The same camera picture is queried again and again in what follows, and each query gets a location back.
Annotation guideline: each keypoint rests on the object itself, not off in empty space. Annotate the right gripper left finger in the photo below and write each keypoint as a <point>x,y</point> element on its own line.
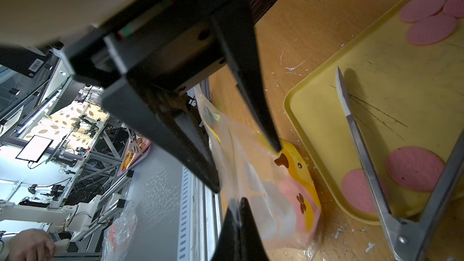
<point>227,247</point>

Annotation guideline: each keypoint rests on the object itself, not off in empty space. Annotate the yellow tray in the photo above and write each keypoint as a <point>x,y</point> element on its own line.
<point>401,95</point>

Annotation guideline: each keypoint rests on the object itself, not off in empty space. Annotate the pink round cookie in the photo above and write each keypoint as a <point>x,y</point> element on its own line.
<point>414,168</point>
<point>454,8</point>
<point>357,192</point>
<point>416,10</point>
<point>431,30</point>

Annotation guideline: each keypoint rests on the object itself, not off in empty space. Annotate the metal tongs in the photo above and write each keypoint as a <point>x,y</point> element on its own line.
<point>408,240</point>

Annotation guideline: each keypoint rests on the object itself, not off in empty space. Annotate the person hand in background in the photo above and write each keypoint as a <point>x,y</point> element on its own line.
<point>31,245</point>

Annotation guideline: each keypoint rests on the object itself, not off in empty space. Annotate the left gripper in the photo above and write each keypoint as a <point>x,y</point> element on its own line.
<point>173,44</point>

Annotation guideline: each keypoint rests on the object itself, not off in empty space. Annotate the background monitor screen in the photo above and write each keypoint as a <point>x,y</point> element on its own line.
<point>34,149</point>

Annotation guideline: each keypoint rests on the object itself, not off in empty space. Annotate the clear resealable bag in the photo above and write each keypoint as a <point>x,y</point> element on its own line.
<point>278,187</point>

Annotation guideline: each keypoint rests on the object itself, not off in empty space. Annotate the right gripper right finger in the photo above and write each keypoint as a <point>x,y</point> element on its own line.
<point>251,247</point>

